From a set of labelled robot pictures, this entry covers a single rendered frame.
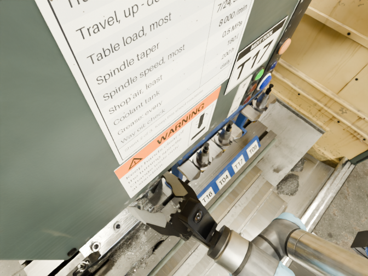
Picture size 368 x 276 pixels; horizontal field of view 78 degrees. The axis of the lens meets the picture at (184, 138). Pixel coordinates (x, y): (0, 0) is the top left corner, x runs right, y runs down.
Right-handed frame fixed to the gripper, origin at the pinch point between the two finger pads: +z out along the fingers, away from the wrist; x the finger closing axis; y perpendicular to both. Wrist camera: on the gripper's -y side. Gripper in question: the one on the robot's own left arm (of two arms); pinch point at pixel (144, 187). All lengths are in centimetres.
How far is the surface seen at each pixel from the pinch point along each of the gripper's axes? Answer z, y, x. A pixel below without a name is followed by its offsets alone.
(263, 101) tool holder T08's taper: -12, 15, 52
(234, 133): -9.9, 19.8, 36.6
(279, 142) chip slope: -33, 63, 75
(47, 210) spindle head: -1.7, -31.1, -11.0
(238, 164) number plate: -18, 47, 41
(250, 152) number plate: -21, 47, 50
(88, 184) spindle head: -2.4, -30.3, -7.7
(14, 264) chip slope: 44, 78, -50
